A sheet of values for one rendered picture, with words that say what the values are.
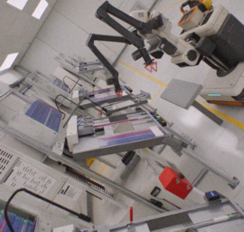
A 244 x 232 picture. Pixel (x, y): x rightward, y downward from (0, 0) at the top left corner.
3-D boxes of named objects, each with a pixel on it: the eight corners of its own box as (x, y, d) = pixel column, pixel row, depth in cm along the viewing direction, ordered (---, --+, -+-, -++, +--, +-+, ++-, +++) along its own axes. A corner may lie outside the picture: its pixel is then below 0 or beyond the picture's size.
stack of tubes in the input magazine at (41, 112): (62, 113, 230) (36, 98, 222) (57, 132, 182) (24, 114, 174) (55, 124, 232) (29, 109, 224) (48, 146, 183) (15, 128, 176)
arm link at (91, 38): (88, 32, 215) (86, 31, 224) (87, 47, 220) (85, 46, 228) (134, 36, 233) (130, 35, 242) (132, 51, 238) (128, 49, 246)
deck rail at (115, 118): (146, 115, 248) (145, 109, 246) (146, 116, 246) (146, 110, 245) (75, 127, 240) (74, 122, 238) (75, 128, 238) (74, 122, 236)
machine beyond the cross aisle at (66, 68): (122, 76, 747) (67, 39, 692) (127, 80, 669) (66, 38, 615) (97, 113, 765) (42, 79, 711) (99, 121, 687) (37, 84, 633)
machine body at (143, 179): (179, 166, 271) (135, 139, 254) (211, 207, 205) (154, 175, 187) (145, 211, 280) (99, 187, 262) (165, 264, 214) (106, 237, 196)
